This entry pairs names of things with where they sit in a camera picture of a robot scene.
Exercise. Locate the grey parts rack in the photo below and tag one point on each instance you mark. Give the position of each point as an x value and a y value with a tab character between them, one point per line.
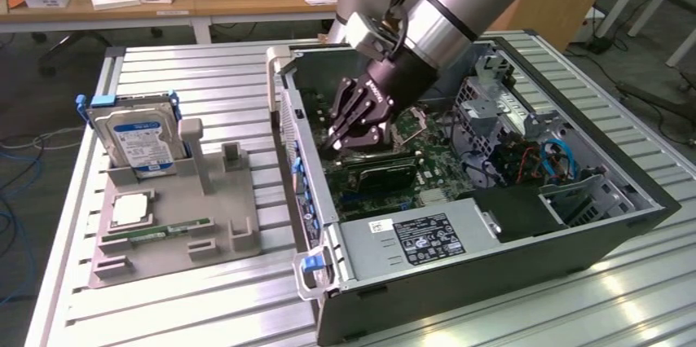
163	249

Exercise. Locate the black floor box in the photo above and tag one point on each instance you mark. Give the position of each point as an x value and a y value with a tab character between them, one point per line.
600	45

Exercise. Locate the metal socket cover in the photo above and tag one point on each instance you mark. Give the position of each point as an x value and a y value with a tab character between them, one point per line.
413	127

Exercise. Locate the black open PC case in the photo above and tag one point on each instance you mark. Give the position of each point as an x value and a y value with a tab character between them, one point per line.
489	282

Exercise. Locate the green RAM stick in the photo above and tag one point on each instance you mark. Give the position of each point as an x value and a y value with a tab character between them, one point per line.
158	231

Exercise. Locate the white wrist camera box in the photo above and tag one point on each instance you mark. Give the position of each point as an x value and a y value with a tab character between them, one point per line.
358	29

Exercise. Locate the green motherboard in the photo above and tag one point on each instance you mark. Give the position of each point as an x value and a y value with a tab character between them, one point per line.
435	176

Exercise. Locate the grey power supply unit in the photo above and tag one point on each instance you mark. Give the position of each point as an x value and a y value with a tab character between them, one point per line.
381	249

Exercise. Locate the wooden cabinet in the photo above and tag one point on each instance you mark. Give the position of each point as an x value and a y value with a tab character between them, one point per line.
555	17

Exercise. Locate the metal drive cage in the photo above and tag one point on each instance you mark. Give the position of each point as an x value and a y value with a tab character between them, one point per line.
479	119

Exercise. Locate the black office chair base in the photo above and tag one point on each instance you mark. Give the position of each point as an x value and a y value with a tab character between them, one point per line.
49	69

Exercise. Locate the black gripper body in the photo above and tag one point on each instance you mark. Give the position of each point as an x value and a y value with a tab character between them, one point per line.
405	82

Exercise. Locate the hard disk with blue label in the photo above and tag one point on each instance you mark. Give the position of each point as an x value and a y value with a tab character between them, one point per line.
137	139

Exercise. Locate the blue case latch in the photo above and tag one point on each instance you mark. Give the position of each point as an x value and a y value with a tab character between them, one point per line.
310	263

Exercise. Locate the grey disk bay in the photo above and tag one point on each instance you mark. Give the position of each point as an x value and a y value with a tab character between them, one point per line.
587	200

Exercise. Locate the wooden desk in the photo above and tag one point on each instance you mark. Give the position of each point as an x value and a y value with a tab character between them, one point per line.
245	1

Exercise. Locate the graphics card with black fan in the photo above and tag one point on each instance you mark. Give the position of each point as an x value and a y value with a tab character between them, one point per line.
387	180

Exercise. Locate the silver CPU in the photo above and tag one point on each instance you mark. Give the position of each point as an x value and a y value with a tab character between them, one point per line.
133	208

